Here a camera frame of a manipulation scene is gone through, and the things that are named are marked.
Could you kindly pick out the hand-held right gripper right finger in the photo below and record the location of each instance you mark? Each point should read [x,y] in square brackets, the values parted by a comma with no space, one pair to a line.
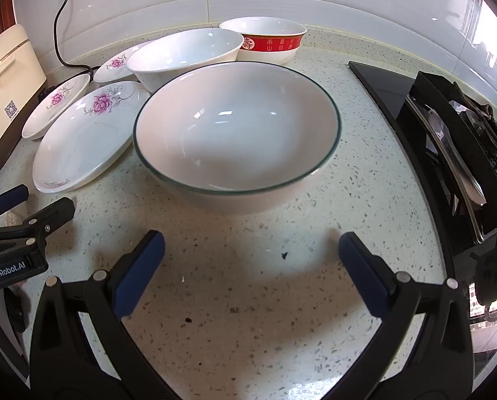
[363,275]

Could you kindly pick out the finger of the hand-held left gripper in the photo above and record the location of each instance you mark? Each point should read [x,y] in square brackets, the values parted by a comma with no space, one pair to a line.
[9,199]
[48,216]

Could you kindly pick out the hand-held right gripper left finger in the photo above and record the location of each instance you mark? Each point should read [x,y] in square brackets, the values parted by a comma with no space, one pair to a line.
[142,266]

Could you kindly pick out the large white floral plate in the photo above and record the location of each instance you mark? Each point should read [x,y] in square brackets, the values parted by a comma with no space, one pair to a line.
[77,146]

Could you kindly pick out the small white floral plate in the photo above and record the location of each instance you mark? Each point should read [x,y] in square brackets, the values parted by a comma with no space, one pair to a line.
[111,70]
[52,110]

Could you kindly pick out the large white bowl green rim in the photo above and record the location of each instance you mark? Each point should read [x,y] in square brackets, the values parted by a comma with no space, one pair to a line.
[232,133]

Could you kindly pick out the plain white bowl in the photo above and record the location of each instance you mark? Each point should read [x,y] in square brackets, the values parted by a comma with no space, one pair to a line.
[182,54]

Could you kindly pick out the white bowl red band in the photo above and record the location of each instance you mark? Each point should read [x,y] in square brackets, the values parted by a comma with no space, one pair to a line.
[269,46]

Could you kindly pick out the cream rice cooker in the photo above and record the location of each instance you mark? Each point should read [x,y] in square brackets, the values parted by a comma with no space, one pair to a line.
[7,83]

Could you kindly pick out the black stove pan support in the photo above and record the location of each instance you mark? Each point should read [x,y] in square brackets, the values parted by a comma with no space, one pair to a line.
[490,183]

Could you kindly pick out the black glass gas stove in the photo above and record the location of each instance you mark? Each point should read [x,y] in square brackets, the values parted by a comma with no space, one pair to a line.
[381,87]

